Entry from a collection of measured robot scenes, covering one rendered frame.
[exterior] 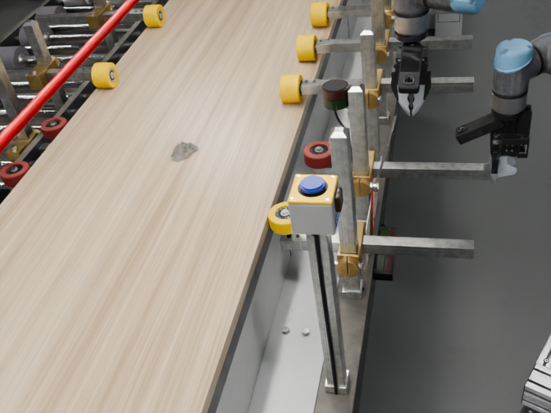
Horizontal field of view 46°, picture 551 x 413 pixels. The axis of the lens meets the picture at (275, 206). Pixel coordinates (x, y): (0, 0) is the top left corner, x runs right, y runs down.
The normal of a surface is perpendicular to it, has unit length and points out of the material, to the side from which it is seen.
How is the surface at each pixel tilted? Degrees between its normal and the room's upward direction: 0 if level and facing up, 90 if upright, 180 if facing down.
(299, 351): 0
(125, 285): 0
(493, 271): 0
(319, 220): 90
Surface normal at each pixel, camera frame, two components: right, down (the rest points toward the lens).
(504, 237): -0.14, -0.76
